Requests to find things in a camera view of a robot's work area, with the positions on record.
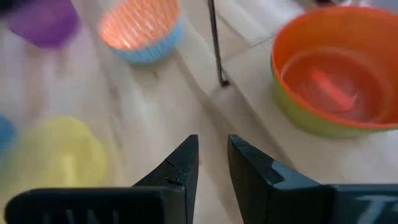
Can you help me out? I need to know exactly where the green translucent plastic bowl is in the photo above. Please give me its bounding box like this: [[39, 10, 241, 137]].
[[271, 62, 398, 140]]

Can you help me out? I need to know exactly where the orange translucent plastic bowl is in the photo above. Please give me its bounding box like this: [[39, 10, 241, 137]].
[[271, 6, 398, 130]]

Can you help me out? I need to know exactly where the light blue patterned ceramic bowl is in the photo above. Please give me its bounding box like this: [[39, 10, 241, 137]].
[[0, 114, 17, 151]]

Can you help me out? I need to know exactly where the orange patterned ceramic bowl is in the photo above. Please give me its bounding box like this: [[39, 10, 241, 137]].
[[98, 0, 185, 65]]

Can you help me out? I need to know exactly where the yellow translucent plastic bowl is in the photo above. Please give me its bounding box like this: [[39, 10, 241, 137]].
[[0, 115, 109, 200]]

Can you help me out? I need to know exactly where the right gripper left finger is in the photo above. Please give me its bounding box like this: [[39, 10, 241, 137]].
[[3, 134, 200, 224]]

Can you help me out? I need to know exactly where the purple translucent plastic bowl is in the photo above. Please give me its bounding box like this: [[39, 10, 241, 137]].
[[7, 0, 80, 49]]

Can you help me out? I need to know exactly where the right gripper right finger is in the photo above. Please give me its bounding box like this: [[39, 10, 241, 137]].
[[227, 134, 398, 224]]

